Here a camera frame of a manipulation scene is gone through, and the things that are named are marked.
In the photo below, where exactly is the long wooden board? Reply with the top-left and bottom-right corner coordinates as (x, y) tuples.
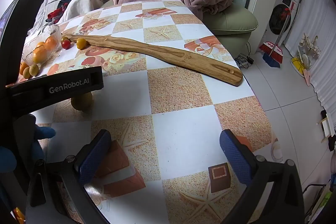
(65, 34), (243, 86)

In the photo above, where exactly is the clear glass fruit bowl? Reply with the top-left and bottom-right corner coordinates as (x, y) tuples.
(21, 24), (62, 65)

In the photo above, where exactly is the orange tangerine in bowl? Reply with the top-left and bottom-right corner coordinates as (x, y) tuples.
(43, 36), (58, 51)

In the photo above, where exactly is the yellow cherry tomato by board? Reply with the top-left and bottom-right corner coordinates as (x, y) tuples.
(76, 38), (87, 50)

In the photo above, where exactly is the green longan bowl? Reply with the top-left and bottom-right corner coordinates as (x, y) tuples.
(29, 64), (39, 77)
(22, 67), (31, 79)

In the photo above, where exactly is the orange tangerine on table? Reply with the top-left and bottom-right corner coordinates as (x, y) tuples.
(19, 61), (29, 75)

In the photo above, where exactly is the red cherry tomato by board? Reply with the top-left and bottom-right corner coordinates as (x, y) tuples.
(61, 39), (71, 50)

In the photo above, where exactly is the red broom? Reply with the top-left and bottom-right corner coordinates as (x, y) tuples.
(259, 8), (291, 68)

